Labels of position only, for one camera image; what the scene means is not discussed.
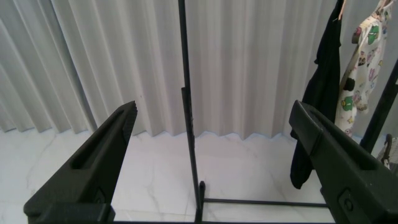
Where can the cream printed garment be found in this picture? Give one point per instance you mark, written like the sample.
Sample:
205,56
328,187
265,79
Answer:
363,71

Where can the pink clothes hanger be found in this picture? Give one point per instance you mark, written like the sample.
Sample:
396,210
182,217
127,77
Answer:
385,2
342,9

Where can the white curtain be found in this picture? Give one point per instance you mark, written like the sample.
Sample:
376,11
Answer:
93,62

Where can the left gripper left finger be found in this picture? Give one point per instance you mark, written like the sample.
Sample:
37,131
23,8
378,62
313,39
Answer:
87,177

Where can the black clothes rack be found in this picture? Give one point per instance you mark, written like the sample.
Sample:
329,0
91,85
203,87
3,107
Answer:
186,93

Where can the white laundry basket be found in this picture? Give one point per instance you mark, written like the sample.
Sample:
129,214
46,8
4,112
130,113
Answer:
395,149

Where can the black short-sleeved shirt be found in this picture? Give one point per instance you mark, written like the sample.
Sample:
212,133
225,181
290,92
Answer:
325,77

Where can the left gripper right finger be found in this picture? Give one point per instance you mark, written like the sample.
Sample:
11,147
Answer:
354,180

